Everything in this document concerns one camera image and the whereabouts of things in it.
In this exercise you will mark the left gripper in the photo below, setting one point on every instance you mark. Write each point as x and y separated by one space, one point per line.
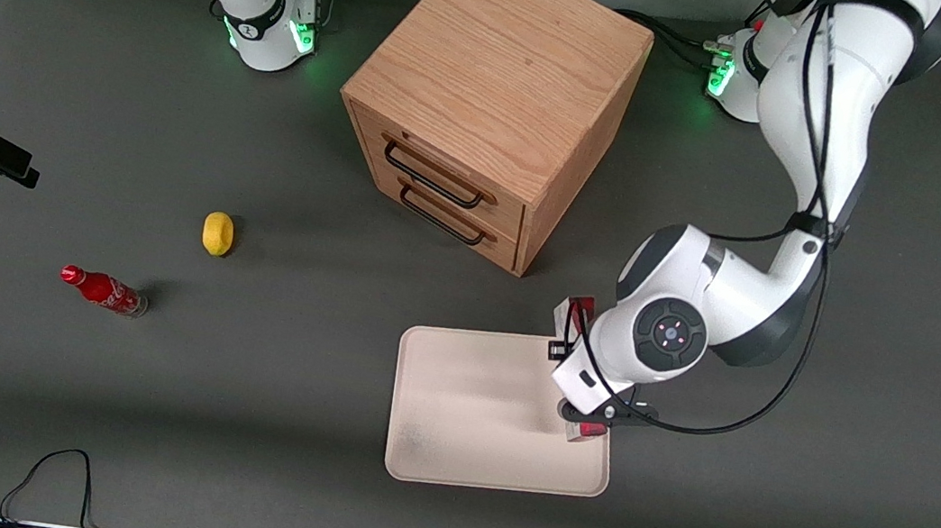
552 349

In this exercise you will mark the red cookie box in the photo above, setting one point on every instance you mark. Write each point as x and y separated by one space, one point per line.
583 309

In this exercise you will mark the white rectangular plastic tray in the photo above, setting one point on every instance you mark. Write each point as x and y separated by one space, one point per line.
469 409

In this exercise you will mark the red cola bottle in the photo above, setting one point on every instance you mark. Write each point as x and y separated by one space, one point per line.
103 289

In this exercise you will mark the yellow lemon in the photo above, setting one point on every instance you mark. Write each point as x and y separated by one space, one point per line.
217 233

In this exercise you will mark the oak wooden drawer cabinet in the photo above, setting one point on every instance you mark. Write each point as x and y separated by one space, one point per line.
497 59

